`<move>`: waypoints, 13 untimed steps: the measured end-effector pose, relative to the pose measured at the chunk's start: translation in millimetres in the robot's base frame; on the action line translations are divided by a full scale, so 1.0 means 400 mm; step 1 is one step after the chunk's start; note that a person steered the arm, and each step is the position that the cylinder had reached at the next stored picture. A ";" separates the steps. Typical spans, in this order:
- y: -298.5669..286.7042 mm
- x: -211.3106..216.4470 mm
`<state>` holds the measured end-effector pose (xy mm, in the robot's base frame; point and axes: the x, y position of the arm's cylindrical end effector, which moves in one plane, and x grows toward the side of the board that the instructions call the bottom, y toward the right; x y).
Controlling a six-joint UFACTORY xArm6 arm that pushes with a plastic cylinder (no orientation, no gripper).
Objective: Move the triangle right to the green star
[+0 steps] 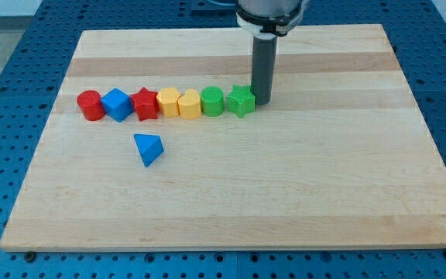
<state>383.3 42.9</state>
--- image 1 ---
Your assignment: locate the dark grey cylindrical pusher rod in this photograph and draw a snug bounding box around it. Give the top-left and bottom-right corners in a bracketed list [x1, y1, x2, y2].
[251, 37, 277, 105]

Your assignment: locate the blue triangle block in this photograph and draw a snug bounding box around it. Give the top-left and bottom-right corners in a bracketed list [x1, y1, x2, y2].
[133, 134, 164, 167]

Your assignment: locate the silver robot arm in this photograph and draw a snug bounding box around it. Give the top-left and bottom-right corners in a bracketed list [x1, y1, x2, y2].
[236, 0, 310, 105]

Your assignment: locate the green star block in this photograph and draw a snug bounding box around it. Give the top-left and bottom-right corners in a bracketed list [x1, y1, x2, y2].
[227, 85, 256, 119]

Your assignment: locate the red star block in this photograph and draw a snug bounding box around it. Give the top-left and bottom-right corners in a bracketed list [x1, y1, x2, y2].
[130, 87, 160, 121]

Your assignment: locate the green cylinder block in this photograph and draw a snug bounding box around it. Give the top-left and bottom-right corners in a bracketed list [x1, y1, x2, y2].
[201, 86, 224, 117]

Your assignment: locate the yellow heart block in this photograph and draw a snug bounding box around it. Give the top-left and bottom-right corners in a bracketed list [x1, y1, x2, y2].
[178, 88, 202, 119]

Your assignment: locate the yellow hexagon block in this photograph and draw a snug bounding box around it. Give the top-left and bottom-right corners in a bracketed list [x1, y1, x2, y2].
[156, 88, 181, 118]

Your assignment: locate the wooden board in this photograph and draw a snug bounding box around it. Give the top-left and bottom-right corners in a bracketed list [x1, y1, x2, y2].
[0, 24, 446, 252]

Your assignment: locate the blue cube block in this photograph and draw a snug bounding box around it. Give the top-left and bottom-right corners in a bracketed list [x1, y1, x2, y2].
[100, 88, 133, 122]

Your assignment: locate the red cylinder block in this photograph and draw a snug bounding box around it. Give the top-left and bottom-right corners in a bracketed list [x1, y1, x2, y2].
[77, 90, 106, 121]

